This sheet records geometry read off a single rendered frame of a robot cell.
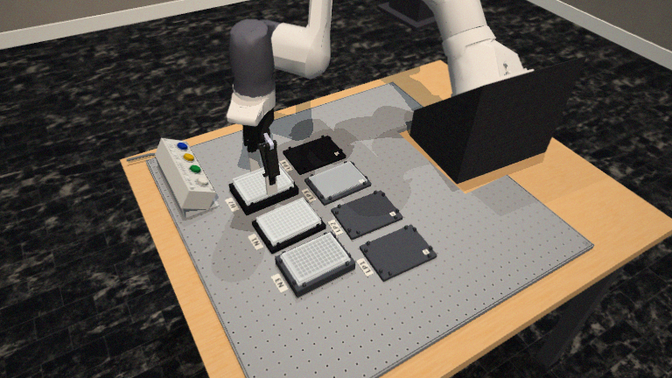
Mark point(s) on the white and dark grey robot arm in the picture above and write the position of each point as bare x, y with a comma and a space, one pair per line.
475, 57

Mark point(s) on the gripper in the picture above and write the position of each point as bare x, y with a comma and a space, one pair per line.
257, 138

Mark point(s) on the white button panel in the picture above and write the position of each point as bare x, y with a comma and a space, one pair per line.
184, 176

